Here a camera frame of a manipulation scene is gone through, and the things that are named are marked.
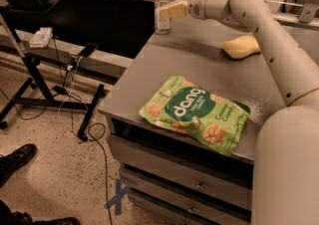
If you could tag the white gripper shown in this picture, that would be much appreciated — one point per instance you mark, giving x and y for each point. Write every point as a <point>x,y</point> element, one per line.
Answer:
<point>196,4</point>

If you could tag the clear plastic water bottle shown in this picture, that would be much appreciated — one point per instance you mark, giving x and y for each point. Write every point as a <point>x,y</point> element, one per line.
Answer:
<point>162,18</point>

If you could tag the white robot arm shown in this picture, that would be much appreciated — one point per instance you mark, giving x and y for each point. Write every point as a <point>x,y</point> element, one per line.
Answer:
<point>286,165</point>

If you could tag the green rice chip bag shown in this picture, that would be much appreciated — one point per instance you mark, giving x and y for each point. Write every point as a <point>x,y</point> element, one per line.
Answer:
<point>182,106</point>

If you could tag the yellow sponge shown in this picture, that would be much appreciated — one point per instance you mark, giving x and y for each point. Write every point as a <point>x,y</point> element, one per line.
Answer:
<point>241,47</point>

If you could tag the black smartphone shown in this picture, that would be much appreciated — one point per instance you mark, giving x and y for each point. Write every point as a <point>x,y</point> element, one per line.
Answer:
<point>88,50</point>

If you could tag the white small box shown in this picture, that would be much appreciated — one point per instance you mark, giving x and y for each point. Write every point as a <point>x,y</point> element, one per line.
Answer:
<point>41,38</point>

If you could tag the black metal stand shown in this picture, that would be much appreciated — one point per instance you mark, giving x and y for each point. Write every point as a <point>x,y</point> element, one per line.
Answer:
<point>37,79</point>

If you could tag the grey drawer cabinet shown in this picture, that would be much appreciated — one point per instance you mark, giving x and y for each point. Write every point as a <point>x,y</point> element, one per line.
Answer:
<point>175,175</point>

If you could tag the blue tape cross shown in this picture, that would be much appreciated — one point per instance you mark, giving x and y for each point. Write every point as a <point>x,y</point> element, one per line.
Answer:
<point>121,189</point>

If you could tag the black shoe lower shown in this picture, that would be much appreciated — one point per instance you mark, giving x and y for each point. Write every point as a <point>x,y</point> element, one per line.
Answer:
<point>19,218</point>

